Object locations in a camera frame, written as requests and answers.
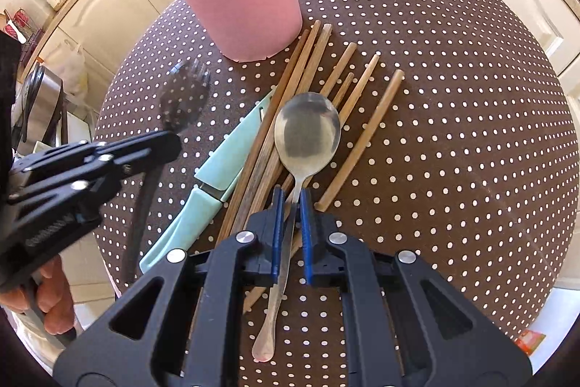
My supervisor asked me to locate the short wooden chopstick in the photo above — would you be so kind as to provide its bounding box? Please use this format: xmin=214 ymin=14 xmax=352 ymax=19
xmin=332 ymin=72 xmax=354 ymax=109

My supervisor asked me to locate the brown polka dot tablecloth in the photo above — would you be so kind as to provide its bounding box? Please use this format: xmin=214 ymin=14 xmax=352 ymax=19
xmin=92 ymin=0 xmax=580 ymax=387

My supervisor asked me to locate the mint green sheathed knife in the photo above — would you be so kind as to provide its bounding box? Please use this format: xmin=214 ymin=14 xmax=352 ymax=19
xmin=138 ymin=92 xmax=274 ymax=273

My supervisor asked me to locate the silver metal spoon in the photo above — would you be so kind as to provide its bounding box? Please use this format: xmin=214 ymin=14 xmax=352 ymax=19
xmin=252 ymin=92 xmax=341 ymax=362

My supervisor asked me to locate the wooden chopstick far right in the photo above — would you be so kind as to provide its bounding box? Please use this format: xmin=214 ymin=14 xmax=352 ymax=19
xmin=315 ymin=69 xmax=405 ymax=212

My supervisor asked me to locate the person's left hand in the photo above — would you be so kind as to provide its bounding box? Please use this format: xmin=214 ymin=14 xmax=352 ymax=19
xmin=1 ymin=255 xmax=75 ymax=335

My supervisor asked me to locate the wooden chopstick leftmost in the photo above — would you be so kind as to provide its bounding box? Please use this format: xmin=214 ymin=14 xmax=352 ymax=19
xmin=215 ymin=21 xmax=320 ymax=244

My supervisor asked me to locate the wooden chopstick dark left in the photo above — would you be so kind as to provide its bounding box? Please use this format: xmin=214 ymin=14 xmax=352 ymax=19
xmin=227 ymin=21 xmax=332 ymax=236

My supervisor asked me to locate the wooden chopstick middle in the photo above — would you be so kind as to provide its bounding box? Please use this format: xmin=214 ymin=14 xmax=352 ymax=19
xmin=280 ymin=41 xmax=358 ymax=193

